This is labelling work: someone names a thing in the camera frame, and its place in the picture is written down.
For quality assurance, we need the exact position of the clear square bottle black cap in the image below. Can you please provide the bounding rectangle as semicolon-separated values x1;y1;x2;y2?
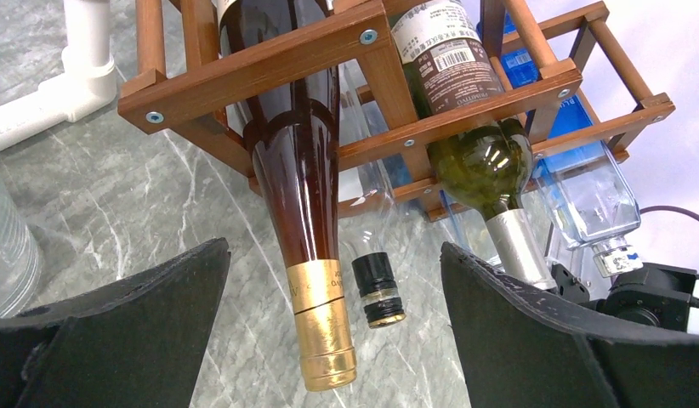
479;14;645;279

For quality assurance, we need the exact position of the small clear bottle black cap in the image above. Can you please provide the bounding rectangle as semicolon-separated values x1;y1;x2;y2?
335;61;408;330

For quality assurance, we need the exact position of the dark red wine bottle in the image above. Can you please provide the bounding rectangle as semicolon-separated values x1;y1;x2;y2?
213;0;357;393

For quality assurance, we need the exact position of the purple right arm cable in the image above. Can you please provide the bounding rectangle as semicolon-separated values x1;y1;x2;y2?
639;205;699;232

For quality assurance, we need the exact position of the brown wooden wine rack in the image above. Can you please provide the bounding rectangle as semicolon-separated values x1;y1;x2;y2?
118;1;674;221

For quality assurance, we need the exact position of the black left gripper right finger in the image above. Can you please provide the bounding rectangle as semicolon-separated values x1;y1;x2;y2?
440;243;699;407

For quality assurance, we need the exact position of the white PVC pipe frame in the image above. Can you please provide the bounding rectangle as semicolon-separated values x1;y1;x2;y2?
0;0;117;152

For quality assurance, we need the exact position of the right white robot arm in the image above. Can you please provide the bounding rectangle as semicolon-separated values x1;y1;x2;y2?
440;242;699;407

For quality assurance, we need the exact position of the dark green wine bottle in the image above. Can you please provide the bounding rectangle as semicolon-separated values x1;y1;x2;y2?
389;1;557;292

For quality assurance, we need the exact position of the blue label clear bottle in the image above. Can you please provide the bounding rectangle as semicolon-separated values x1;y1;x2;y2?
362;101;551;269

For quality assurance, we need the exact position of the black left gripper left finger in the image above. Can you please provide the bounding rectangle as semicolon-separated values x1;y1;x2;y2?
0;238;230;407

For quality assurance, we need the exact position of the clear glass bottle white cap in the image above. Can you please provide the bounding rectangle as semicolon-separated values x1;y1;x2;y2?
0;176;43;318

